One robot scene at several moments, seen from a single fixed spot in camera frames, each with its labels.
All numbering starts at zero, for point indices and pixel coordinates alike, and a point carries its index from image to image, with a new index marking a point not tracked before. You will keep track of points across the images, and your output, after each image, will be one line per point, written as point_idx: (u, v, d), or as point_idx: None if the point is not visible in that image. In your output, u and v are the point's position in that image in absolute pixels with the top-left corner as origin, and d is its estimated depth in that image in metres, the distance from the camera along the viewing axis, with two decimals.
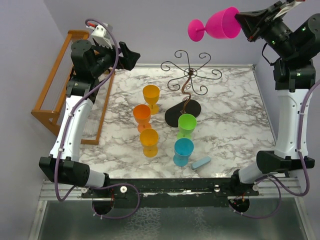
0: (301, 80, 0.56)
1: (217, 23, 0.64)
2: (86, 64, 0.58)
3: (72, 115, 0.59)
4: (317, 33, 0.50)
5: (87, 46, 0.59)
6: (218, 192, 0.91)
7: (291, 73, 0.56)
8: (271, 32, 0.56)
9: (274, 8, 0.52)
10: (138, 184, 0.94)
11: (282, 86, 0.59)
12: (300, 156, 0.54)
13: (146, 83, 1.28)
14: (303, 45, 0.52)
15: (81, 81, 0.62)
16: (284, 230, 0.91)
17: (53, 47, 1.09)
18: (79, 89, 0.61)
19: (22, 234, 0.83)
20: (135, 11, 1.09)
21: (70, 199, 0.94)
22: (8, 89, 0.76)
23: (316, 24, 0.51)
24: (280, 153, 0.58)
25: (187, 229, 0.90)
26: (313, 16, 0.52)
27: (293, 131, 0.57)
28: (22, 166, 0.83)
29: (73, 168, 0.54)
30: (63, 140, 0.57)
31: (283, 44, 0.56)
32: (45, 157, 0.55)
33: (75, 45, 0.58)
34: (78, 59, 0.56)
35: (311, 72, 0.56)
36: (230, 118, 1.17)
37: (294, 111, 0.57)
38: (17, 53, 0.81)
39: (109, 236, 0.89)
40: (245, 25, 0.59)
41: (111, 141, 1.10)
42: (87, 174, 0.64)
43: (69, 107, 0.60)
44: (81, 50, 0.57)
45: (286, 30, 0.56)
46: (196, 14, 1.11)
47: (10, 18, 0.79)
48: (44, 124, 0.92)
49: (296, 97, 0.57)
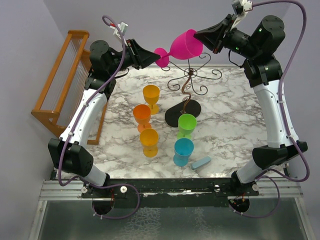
0: (270, 73, 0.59)
1: (182, 45, 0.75)
2: (103, 64, 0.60)
3: (86, 105, 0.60)
4: (272, 31, 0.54)
5: (104, 47, 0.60)
6: (218, 192, 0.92)
7: (260, 68, 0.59)
8: (233, 41, 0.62)
9: (227, 21, 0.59)
10: (138, 184, 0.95)
11: (255, 82, 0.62)
12: (293, 142, 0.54)
13: (146, 83, 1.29)
14: (264, 43, 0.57)
15: (99, 78, 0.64)
16: (284, 230, 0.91)
17: (53, 47, 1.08)
18: (96, 86, 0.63)
19: (22, 234, 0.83)
20: (135, 11, 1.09)
21: (70, 199, 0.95)
22: (7, 89, 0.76)
23: (270, 23, 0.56)
24: (274, 143, 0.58)
25: (187, 229, 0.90)
26: (265, 18, 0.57)
27: (279, 119, 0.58)
28: (22, 167, 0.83)
29: (80, 153, 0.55)
30: (74, 125, 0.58)
31: (247, 48, 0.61)
32: (55, 139, 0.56)
33: (94, 46, 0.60)
34: (95, 61, 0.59)
35: (277, 64, 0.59)
36: (230, 118, 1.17)
37: (274, 101, 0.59)
38: (16, 52, 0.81)
39: (109, 236, 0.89)
40: (207, 41, 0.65)
41: (111, 141, 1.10)
42: (89, 166, 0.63)
43: (85, 98, 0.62)
44: (99, 52, 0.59)
45: (244, 36, 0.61)
46: (196, 14, 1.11)
47: (10, 19, 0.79)
48: (44, 124, 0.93)
49: (272, 89, 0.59)
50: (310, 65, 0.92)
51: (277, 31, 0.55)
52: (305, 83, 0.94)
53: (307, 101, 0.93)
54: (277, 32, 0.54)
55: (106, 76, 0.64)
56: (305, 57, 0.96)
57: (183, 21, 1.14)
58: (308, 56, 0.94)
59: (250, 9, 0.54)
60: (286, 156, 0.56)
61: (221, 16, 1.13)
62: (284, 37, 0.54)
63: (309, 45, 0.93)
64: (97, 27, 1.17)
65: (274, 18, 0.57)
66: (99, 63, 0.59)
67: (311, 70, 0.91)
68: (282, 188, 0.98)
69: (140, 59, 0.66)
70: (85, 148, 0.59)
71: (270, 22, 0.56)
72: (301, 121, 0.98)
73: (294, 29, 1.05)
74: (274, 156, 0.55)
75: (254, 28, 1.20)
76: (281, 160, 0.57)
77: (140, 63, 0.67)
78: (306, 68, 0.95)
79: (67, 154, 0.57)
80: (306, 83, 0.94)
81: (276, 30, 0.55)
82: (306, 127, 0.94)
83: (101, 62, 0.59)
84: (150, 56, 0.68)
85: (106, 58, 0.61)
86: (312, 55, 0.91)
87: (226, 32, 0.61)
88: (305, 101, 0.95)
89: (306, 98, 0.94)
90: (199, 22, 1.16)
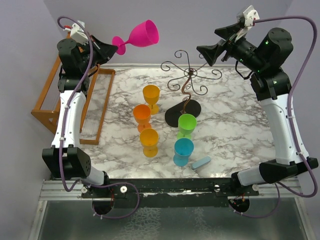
0: (278, 87, 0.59)
1: (141, 33, 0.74)
2: (74, 61, 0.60)
3: (68, 106, 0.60)
4: (280, 43, 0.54)
5: (72, 44, 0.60)
6: (218, 192, 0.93)
7: (268, 82, 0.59)
8: (237, 51, 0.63)
9: (224, 41, 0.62)
10: (138, 184, 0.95)
11: (263, 96, 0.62)
12: (303, 159, 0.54)
13: (146, 83, 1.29)
14: (271, 55, 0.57)
15: (72, 77, 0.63)
16: (284, 230, 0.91)
17: (53, 47, 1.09)
18: (71, 85, 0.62)
19: (22, 234, 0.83)
20: (135, 11, 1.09)
21: (70, 199, 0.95)
22: (8, 89, 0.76)
23: (276, 36, 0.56)
24: (283, 160, 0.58)
25: (187, 229, 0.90)
26: (271, 30, 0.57)
27: (289, 136, 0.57)
28: (22, 167, 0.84)
29: (77, 154, 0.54)
30: (63, 130, 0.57)
31: (252, 59, 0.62)
32: (47, 149, 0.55)
33: (60, 45, 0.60)
34: (66, 57, 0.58)
35: (285, 77, 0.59)
36: (230, 118, 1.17)
37: (283, 116, 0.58)
38: (16, 53, 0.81)
39: (109, 237, 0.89)
40: (206, 56, 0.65)
41: (111, 141, 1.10)
42: (89, 165, 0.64)
43: (64, 101, 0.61)
44: (67, 49, 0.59)
45: (250, 46, 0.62)
46: (197, 15, 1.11)
47: (10, 19, 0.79)
48: (44, 123, 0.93)
49: (280, 103, 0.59)
50: (312, 65, 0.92)
51: (284, 43, 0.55)
52: (306, 83, 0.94)
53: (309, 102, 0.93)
54: (283, 44, 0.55)
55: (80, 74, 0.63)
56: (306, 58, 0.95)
57: (184, 21, 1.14)
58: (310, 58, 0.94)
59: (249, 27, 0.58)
60: (297, 173, 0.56)
61: (221, 16, 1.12)
62: (291, 49, 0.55)
63: None
64: (97, 27, 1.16)
65: (280, 30, 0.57)
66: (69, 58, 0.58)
67: (313, 71, 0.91)
68: (282, 188, 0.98)
69: (103, 52, 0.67)
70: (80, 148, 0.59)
71: (277, 34, 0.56)
72: (301, 122, 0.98)
73: (295, 28, 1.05)
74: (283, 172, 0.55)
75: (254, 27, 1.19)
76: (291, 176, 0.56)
77: (104, 56, 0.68)
78: (308, 69, 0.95)
79: (64, 158, 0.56)
80: (307, 83, 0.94)
81: (282, 42, 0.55)
82: (307, 128, 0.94)
83: (72, 58, 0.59)
84: (111, 47, 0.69)
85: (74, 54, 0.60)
86: (313, 55, 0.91)
87: (230, 43, 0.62)
88: (305, 101, 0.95)
89: (307, 98, 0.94)
90: (200, 22, 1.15)
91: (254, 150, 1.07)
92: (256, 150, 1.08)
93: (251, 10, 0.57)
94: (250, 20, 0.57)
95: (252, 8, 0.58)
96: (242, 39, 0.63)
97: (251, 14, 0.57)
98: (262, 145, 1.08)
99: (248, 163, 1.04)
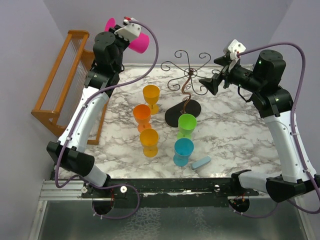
0: (280, 104, 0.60)
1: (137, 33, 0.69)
2: (106, 58, 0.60)
3: (85, 106, 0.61)
4: (272, 61, 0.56)
5: (110, 39, 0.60)
6: (218, 192, 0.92)
7: (270, 100, 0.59)
8: (235, 77, 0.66)
9: (218, 73, 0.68)
10: (138, 184, 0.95)
11: (266, 113, 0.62)
12: (310, 177, 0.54)
13: (146, 83, 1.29)
14: (266, 73, 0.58)
15: (100, 73, 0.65)
16: (285, 231, 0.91)
17: (52, 48, 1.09)
18: (97, 81, 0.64)
19: (22, 234, 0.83)
20: (135, 12, 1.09)
21: (70, 199, 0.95)
22: (8, 89, 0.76)
23: (268, 55, 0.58)
24: (289, 178, 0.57)
25: (187, 229, 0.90)
26: (262, 51, 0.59)
27: (294, 153, 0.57)
28: (22, 167, 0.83)
29: (77, 159, 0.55)
30: (72, 129, 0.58)
31: (250, 81, 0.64)
32: (54, 143, 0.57)
33: (100, 37, 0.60)
34: (100, 52, 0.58)
35: (287, 95, 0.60)
36: (230, 118, 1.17)
37: (287, 133, 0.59)
38: (16, 53, 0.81)
39: (109, 236, 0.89)
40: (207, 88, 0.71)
41: (111, 141, 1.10)
42: (91, 164, 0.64)
43: (84, 97, 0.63)
44: (103, 44, 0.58)
45: (245, 73, 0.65)
46: (197, 16, 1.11)
47: (9, 19, 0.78)
48: (44, 124, 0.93)
49: (283, 120, 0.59)
50: (313, 66, 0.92)
51: (277, 61, 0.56)
52: (308, 84, 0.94)
53: (310, 102, 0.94)
54: (276, 61, 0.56)
55: (109, 71, 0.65)
56: (307, 58, 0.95)
57: (184, 21, 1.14)
58: (310, 58, 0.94)
59: (235, 59, 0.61)
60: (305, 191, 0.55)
61: (222, 16, 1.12)
62: (285, 66, 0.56)
63: (311, 46, 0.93)
64: (97, 27, 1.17)
65: (271, 51, 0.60)
66: (102, 54, 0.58)
67: (314, 71, 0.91)
68: None
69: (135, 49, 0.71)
70: (84, 152, 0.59)
71: (268, 54, 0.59)
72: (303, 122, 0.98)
73: (296, 29, 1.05)
74: (291, 194, 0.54)
75: (254, 28, 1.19)
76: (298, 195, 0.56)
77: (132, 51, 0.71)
78: (309, 70, 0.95)
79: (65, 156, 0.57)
80: (309, 83, 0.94)
81: (276, 60, 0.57)
82: (309, 128, 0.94)
83: (105, 55, 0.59)
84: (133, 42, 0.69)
85: (109, 50, 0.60)
86: (314, 56, 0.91)
87: (224, 74, 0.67)
88: (308, 102, 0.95)
89: (309, 98, 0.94)
90: (200, 23, 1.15)
91: (254, 150, 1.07)
92: (256, 150, 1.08)
93: (236, 45, 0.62)
94: (234, 53, 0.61)
95: (237, 44, 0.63)
96: (236, 66, 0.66)
97: (235, 48, 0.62)
98: (263, 145, 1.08)
99: (248, 163, 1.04)
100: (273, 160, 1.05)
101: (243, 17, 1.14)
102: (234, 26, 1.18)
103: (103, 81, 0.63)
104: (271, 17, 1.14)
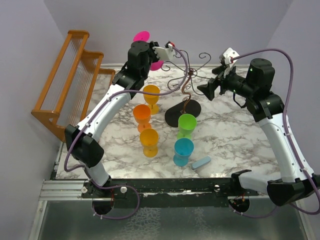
0: (273, 107, 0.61)
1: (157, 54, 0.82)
2: (137, 63, 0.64)
3: (109, 100, 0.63)
4: (262, 67, 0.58)
5: (145, 47, 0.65)
6: (218, 192, 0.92)
7: (262, 104, 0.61)
8: (230, 84, 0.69)
9: (214, 78, 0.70)
10: (138, 184, 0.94)
11: (260, 116, 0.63)
12: (308, 175, 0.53)
13: (146, 83, 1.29)
14: (258, 80, 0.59)
15: (128, 75, 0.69)
16: (284, 231, 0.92)
17: (53, 48, 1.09)
18: (124, 82, 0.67)
19: (22, 234, 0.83)
20: (135, 12, 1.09)
21: (70, 199, 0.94)
22: (8, 89, 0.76)
23: (258, 63, 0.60)
24: (287, 178, 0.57)
25: (187, 229, 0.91)
26: (253, 59, 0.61)
27: (290, 153, 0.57)
28: (22, 167, 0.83)
29: (91, 145, 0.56)
30: (93, 117, 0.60)
31: (243, 88, 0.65)
32: (72, 125, 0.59)
33: (136, 44, 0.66)
34: (133, 56, 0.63)
35: (278, 99, 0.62)
36: (230, 118, 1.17)
37: (281, 134, 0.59)
38: (16, 53, 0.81)
39: (109, 236, 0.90)
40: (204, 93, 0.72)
41: (111, 141, 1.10)
42: (99, 157, 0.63)
43: (110, 92, 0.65)
44: (138, 50, 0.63)
45: (239, 80, 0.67)
46: (197, 16, 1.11)
47: (9, 19, 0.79)
48: (44, 124, 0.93)
49: (276, 122, 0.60)
50: (313, 66, 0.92)
51: (267, 67, 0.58)
52: (309, 84, 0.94)
53: (311, 102, 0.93)
54: (266, 68, 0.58)
55: (136, 75, 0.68)
56: (308, 58, 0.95)
57: (184, 21, 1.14)
58: (310, 58, 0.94)
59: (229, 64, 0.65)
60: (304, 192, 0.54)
61: (221, 16, 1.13)
62: (274, 72, 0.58)
63: (311, 46, 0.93)
64: (97, 27, 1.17)
65: (261, 59, 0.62)
66: (134, 58, 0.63)
67: (314, 71, 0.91)
68: None
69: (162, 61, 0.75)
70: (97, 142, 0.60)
71: (259, 61, 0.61)
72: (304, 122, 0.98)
73: (296, 29, 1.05)
74: (290, 193, 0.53)
75: (254, 28, 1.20)
76: (298, 196, 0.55)
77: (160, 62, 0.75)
78: (309, 70, 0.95)
79: (79, 141, 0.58)
80: (309, 83, 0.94)
81: (265, 67, 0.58)
82: (310, 128, 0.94)
83: (136, 59, 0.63)
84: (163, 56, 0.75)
85: (142, 56, 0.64)
86: (314, 56, 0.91)
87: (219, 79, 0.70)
88: (308, 102, 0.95)
89: (310, 98, 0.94)
90: (200, 22, 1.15)
91: (254, 150, 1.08)
92: (256, 150, 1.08)
93: (230, 52, 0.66)
94: (228, 59, 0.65)
95: (232, 51, 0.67)
96: (231, 73, 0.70)
97: (230, 55, 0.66)
98: (263, 145, 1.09)
99: (249, 163, 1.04)
100: (273, 160, 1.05)
101: (243, 17, 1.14)
102: (233, 26, 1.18)
103: (129, 83, 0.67)
104: (270, 17, 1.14)
